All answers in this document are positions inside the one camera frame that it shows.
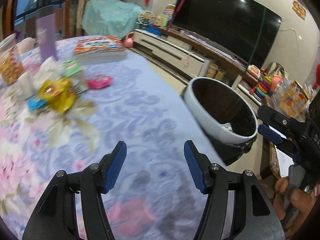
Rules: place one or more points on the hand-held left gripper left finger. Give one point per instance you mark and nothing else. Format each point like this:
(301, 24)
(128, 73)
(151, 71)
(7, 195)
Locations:
(115, 170)

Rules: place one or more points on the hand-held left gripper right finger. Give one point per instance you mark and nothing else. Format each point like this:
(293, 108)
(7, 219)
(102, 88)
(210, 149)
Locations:
(196, 167)

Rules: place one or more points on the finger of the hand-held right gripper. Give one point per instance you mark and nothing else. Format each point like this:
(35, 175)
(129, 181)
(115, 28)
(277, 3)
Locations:
(277, 118)
(270, 132)

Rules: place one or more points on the white trash bin black liner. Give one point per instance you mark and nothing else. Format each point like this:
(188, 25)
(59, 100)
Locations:
(200, 112)

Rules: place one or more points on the pink snack packet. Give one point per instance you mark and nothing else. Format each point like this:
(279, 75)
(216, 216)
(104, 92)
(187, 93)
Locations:
(98, 82)

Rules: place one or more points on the yellow foil wrapper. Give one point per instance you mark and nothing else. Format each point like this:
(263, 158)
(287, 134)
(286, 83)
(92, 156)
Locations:
(57, 95)

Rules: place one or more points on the green snack box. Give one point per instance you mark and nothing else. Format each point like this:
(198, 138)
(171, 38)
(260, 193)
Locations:
(72, 66)

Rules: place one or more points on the person's right hand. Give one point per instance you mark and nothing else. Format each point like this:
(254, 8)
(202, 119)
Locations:
(300, 200)

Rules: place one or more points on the yellow cartoon toy box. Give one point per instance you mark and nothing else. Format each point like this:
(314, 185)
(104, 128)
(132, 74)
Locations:
(293, 100)

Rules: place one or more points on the brown marble side table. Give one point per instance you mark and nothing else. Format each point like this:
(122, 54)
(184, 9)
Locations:
(271, 165)

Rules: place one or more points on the white paper sheet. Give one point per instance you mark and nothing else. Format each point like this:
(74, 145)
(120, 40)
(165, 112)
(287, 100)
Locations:
(285, 165)

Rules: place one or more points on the pink toy cup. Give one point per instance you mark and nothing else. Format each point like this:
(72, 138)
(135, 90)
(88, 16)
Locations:
(276, 82)

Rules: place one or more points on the orange toy cash register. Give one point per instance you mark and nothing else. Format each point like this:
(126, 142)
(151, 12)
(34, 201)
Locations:
(253, 70)

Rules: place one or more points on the floral tablecloth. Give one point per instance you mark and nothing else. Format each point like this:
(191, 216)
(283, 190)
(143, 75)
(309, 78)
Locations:
(140, 120)

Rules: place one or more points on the wooden slatted holder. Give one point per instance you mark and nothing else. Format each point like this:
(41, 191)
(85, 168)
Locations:
(221, 74)

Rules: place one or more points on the stacked yellow containers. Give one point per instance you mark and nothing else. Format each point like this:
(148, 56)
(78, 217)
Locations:
(213, 70)

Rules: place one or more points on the thin green rod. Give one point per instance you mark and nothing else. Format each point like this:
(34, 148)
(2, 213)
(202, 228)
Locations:
(257, 37)

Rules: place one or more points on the small cyan packet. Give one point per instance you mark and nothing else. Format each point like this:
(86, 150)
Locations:
(36, 103)

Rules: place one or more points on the black flat screen television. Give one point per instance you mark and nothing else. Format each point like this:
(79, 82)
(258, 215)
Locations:
(225, 17)

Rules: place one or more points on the white television cabinet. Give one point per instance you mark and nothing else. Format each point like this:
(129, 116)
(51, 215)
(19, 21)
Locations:
(170, 47)

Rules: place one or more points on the pink kettlebell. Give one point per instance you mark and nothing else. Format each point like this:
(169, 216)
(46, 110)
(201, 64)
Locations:
(129, 41)

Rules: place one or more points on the clear snack jar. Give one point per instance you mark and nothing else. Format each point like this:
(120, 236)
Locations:
(10, 65)

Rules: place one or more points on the purple bottle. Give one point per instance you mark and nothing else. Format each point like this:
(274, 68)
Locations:
(46, 37)

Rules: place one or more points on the thin pink rod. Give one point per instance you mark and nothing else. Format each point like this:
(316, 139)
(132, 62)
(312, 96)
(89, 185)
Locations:
(182, 2)

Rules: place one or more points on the yellow green activity toy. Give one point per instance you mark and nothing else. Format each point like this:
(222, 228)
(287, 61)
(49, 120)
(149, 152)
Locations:
(161, 20)

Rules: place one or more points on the teal cloth cover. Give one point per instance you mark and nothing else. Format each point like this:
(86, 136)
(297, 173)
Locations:
(110, 17)

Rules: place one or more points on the pink white toy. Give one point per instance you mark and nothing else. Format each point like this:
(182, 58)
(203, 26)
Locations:
(170, 10)

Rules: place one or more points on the toy ferris wheel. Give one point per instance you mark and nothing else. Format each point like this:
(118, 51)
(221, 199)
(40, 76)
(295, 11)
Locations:
(146, 20)

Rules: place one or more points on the pink sofa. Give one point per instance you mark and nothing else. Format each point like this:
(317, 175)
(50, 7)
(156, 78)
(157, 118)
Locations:
(25, 45)

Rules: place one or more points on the beige patterned curtain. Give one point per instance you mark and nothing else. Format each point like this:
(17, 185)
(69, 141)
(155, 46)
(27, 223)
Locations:
(83, 5)

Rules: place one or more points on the gold red wall decal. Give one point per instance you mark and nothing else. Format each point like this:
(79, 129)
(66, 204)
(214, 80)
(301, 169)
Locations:
(299, 9)

